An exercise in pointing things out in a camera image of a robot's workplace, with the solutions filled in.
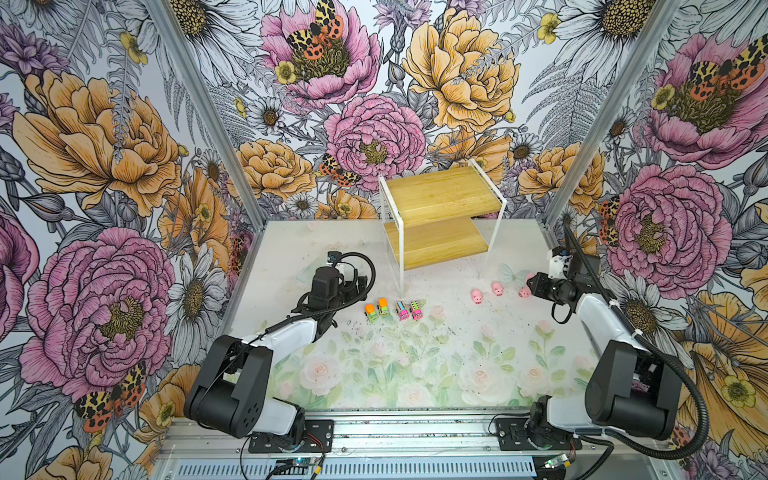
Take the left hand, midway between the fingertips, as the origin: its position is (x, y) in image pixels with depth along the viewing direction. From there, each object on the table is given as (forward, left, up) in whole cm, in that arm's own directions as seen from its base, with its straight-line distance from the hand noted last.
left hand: (351, 285), depth 92 cm
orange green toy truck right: (-3, -9, -8) cm, 12 cm away
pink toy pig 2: (+3, -47, -7) cm, 47 cm away
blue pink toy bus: (-6, -16, -7) cm, 18 cm away
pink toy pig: (+1, -40, -8) cm, 41 cm away
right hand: (-3, -53, +2) cm, 53 cm away
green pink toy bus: (-5, -20, -7) cm, 22 cm away
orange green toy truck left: (-6, -6, -7) cm, 11 cm away
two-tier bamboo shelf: (+5, -24, +24) cm, 34 cm away
